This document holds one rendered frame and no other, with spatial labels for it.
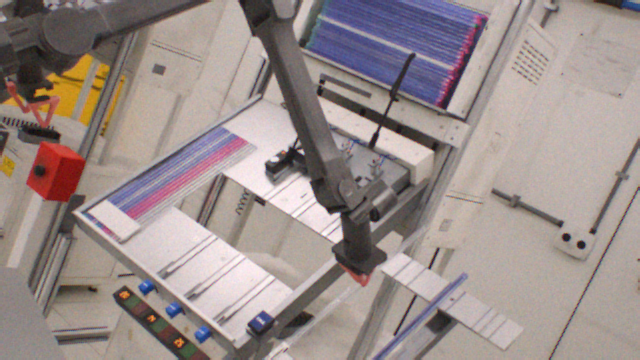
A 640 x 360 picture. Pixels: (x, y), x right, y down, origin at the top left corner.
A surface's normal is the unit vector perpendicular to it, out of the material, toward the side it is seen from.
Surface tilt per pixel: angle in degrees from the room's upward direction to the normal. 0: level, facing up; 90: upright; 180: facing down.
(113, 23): 56
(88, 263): 90
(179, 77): 90
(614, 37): 90
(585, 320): 90
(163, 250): 42
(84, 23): 63
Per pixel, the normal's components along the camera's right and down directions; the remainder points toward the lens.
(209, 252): -0.08, -0.74
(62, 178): 0.73, 0.41
